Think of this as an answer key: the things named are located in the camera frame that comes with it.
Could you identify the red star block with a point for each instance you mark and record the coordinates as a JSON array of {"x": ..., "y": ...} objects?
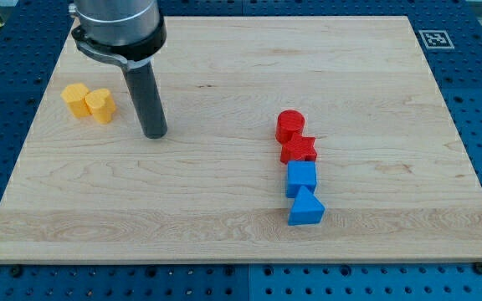
[{"x": 298, "y": 148}]

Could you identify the red cylinder block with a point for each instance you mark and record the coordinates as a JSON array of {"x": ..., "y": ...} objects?
[{"x": 289, "y": 122}]

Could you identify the blue cube block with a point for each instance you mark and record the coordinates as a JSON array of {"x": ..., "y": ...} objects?
[{"x": 300, "y": 173}]

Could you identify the blue triangle block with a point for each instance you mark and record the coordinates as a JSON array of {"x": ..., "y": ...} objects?
[{"x": 306, "y": 209}]

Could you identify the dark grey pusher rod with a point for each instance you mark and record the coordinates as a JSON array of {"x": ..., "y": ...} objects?
[{"x": 141, "y": 83}]

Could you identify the yellow heart block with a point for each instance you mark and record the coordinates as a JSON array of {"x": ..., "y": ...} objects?
[{"x": 101, "y": 105}]

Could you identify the light wooden board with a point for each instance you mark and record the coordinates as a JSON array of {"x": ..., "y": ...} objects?
[{"x": 392, "y": 172}]

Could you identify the yellow hexagon block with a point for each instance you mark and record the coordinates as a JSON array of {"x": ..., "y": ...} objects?
[{"x": 74, "y": 97}]

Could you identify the white fiducial marker tag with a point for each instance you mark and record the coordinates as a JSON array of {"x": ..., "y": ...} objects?
[{"x": 436, "y": 39}]

